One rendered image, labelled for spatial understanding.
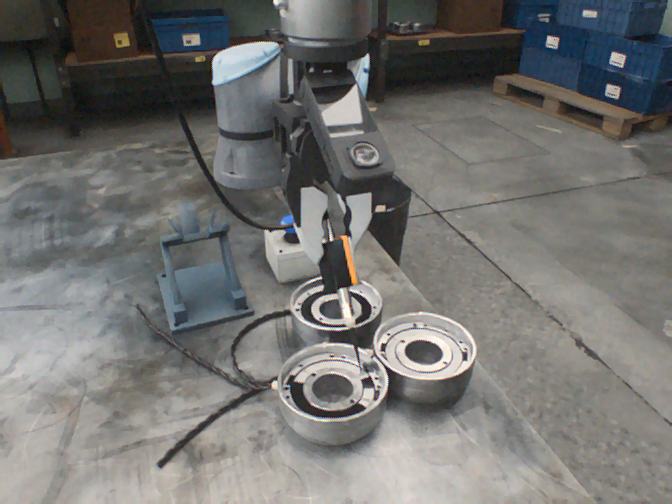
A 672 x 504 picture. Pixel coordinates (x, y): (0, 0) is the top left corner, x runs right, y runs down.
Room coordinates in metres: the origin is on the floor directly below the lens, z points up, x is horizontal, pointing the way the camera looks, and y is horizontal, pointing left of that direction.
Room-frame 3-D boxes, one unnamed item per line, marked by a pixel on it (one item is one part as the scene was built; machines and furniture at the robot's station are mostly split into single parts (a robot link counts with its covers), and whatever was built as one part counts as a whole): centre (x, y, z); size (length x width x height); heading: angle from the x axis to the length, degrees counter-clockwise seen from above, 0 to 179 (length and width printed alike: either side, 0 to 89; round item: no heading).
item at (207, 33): (3.99, 1.01, 0.56); 0.52 x 0.38 x 0.22; 107
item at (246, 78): (0.98, 0.15, 0.97); 0.13 x 0.12 x 0.14; 91
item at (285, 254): (0.66, 0.06, 0.82); 0.08 x 0.07 x 0.05; 20
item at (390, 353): (0.44, -0.09, 0.82); 0.08 x 0.08 x 0.02
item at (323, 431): (0.39, 0.00, 0.82); 0.10 x 0.10 x 0.04
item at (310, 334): (0.52, 0.00, 0.82); 0.10 x 0.10 x 0.04
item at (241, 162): (0.98, 0.15, 0.85); 0.15 x 0.15 x 0.10
